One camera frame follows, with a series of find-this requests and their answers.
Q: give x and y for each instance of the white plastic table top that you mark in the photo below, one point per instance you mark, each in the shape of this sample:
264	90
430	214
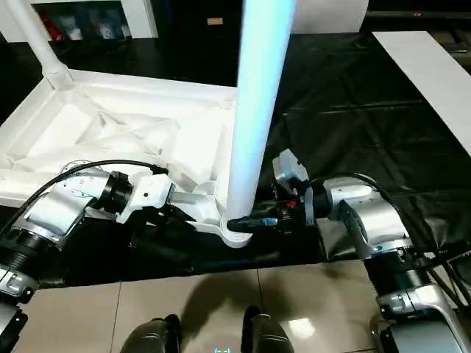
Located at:
73	128

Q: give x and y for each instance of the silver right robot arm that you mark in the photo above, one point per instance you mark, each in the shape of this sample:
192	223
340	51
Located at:
379	220

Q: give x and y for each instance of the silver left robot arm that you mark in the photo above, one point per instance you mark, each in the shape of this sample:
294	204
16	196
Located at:
55	209

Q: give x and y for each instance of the dark right robot foot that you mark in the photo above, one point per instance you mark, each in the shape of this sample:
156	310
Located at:
265	331

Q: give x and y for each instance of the dark robot foot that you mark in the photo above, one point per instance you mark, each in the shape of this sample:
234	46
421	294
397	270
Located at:
151	334
265	331

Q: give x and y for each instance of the black table mat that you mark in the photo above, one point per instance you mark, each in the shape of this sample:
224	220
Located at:
368	128

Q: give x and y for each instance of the dark left robot foot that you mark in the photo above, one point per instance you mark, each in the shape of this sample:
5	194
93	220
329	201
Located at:
151	334

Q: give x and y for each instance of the white flat board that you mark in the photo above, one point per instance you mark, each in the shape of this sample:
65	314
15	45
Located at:
423	73

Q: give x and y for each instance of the glossy black box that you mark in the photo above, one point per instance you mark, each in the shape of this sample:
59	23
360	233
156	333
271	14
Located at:
184	18

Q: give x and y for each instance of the white cabinet with glass doors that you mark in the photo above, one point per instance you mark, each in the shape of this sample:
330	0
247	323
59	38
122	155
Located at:
140	18

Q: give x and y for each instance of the black monitor with red logo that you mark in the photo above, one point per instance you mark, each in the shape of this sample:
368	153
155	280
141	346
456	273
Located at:
423	22

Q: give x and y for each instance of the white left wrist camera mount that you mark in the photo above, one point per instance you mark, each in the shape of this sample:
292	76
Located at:
147	191

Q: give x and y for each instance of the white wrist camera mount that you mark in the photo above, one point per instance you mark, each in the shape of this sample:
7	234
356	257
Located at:
147	191
290	165

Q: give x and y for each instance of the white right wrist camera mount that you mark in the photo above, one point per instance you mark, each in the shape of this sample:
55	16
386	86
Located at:
290	165

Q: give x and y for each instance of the white panel with round mount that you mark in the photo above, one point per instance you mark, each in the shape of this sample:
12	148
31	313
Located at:
331	14

